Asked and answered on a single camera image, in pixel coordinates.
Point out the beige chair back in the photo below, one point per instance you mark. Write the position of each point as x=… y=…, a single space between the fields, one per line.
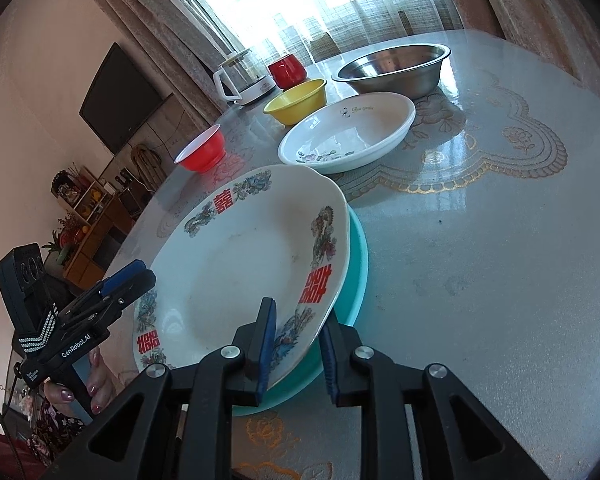
x=325 y=46

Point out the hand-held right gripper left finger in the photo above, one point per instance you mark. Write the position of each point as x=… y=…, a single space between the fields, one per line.
x=266 y=355

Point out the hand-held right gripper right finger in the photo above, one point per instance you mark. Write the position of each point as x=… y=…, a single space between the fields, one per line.
x=328 y=365

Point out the person's left hand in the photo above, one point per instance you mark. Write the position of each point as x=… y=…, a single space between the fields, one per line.
x=100 y=385

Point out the small red bowl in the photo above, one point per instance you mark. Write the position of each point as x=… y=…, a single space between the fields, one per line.
x=202 y=155

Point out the yellow bowl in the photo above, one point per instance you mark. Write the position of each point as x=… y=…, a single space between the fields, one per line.
x=300 y=102

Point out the pink patterned curtain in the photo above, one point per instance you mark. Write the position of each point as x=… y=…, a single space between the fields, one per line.
x=520 y=5

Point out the teal plate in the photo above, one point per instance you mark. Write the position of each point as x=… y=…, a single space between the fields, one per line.
x=356 y=280

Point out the dark shelf ornament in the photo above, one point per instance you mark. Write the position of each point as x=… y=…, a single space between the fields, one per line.
x=66 y=184

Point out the white floral deep plate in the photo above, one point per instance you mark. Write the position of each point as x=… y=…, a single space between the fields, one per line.
x=350 y=130

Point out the red mug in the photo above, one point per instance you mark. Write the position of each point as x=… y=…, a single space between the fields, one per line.
x=287 y=72

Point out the black wall television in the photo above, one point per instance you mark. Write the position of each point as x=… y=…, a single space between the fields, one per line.
x=120 y=100

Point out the wooden shelf cabinet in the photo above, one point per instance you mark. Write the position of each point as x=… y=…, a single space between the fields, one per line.
x=95 y=240

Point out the lace tablecloth with gold flowers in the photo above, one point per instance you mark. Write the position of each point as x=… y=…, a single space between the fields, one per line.
x=455 y=260

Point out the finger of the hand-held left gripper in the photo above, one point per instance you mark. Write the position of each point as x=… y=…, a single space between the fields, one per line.
x=122 y=276
x=139 y=285

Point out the grey patterned curtain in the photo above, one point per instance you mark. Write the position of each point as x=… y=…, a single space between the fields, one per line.
x=155 y=25

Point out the brown wicker chair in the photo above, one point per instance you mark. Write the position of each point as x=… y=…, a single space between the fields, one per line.
x=147 y=162

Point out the dark floral clothing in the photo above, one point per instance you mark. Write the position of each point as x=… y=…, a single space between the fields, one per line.
x=55 y=430

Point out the glass kettle with white base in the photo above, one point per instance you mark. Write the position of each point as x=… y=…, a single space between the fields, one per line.
x=245 y=87

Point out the white plate with red print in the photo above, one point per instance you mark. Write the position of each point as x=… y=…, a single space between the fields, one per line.
x=230 y=270

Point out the red flower arrangement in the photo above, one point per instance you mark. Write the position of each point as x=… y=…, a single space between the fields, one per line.
x=65 y=232

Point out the stainless steel basin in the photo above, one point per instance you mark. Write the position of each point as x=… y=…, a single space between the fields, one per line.
x=395 y=67

